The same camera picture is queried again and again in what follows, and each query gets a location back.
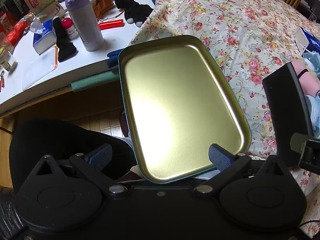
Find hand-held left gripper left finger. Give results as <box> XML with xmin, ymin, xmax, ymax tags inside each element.
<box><xmin>19</xmin><ymin>144</ymin><xmax>128</xmax><ymax>197</ymax></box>

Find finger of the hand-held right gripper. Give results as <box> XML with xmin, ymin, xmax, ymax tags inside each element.
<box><xmin>262</xmin><ymin>62</ymin><xmax>314</xmax><ymax>167</ymax></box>

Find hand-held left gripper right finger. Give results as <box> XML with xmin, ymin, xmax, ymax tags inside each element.
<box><xmin>191</xmin><ymin>144</ymin><xmax>292</xmax><ymax>197</ymax></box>

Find pink cloth with black band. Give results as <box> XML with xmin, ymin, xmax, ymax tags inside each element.
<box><xmin>292</xmin><ymin>60</ymin><xmax>320</xmax><ymax>97</ymax></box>

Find gold tin tray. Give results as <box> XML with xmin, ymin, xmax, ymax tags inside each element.
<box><xmin>117</xmin><ymin>35</ymin><xmax>252</xmax><ymax>185</ymax></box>

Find blue and white tissue pack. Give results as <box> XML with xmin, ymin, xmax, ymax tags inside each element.
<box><xmin>294</xmin><ymin>27</ymin><xmax>320</xmax><ymax>58</ymax></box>

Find green foam edge guard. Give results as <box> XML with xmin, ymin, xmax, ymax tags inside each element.
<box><xmin>71</xmin><ymin>70</ymin><xmax>121</xmax><ymax>93</ymax></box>

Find dark blue cloth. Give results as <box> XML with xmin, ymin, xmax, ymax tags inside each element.
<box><xmin>107</xmin><ymin>50</ymin><xmax>121</xmax><ymax>68</ymax></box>

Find floral bedspread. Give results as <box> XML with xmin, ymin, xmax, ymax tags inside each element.
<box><xmin>129</xmin><ymin>0</ymin><xmax>320</xmax><ymax>238</ymax></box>

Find black sock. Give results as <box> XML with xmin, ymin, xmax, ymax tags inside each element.
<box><xmin>52</xmin><ymin>17</ymin><xmax>77</xmax><ymax>62</ymax></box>

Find blue tissue box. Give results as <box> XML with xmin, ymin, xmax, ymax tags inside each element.
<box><xmin>30</xmin><ymin>19</ymin><xmax>57</xmax><ymax>55</ymax></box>

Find small red-capped bottle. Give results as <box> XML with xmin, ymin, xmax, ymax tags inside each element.
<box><xmin>61</xmin><ymin>17</ymin><xmax>79</xmax><ymax>40</ymax></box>

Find glass jar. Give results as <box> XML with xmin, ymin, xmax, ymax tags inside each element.
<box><xmin>0</xmin><ymin>45</ymin><xmax>18</xmax><ymax>73</ymax></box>

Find lilac thermos bottle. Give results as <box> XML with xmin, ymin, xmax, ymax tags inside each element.
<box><xmin>65</xmin><ymin>0</ymin><xmax>105</xmax><ymax>52</ymax></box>

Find red foil packet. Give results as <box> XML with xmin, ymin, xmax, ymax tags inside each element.
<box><xmin>4</xmin><ymin>20</ymin><xmax>28</xmax><ymax>46</ymax></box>

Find black glove with grey fingertips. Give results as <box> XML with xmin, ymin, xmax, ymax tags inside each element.
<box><xmin>114</xmin><ymin>0</ymin><xmax>154</xmax><ymax>28</ymax></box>

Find brown wooden organizer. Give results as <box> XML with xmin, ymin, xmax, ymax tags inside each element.
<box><xmin>91</xmin><ymin>0</ymin><xmax>117</xmax><ymax>18</ymax></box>

